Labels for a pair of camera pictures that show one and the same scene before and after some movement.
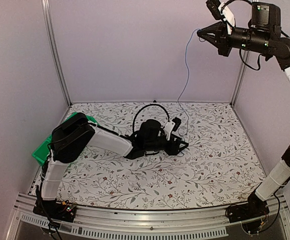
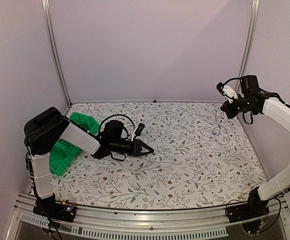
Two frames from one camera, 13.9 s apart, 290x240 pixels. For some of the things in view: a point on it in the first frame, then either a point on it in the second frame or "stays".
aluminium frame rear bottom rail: x=151 y=102 stays
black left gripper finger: x=179 y=139 -> x=145 y=145
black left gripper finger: x=182 y=148 -> x=151 y=151
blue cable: x=185 y=89 -> x=218 y=126
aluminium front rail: x=190 y=222 stays
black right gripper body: x=227 y=46 -> x=232 y=113
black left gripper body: x=171 y=150 -> x=135 y=147
